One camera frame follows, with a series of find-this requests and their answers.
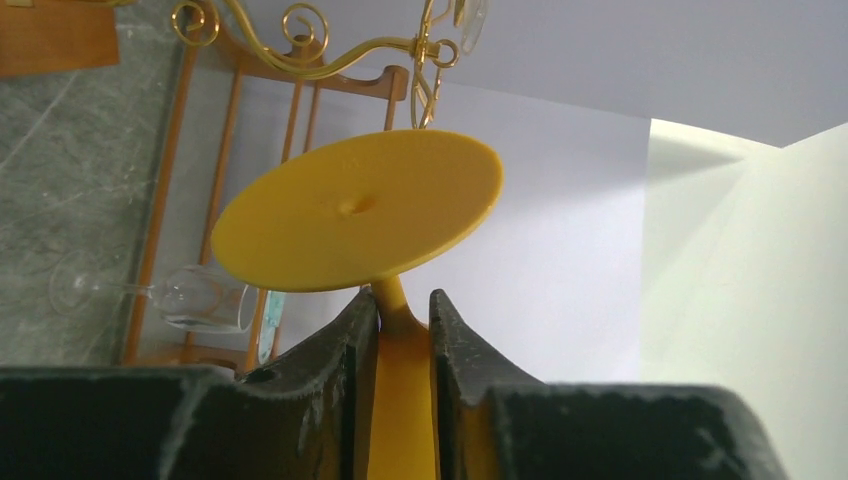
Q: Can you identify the wooden tiered display shelf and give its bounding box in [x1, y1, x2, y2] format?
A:
[121, 39, 410, 374]

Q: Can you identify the gold wire wine glass rack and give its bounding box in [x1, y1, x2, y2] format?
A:
[0, 0, 475, 130]

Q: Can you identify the clear wine glass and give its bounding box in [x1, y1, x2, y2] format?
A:
[48, 251, 260, 334]
[452, 0, 490, 55]

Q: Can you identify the yellow plastic wine glass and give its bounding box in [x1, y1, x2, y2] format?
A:
[211, 129, 503, 479]

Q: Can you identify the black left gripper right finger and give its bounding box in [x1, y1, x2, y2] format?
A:
[429, 289, 786, 479]

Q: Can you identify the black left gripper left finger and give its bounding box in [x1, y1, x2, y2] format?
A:
[1, 289, 378, 479]

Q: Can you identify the blue packaged item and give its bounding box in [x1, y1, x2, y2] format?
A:
[257, 291, 286, 364]

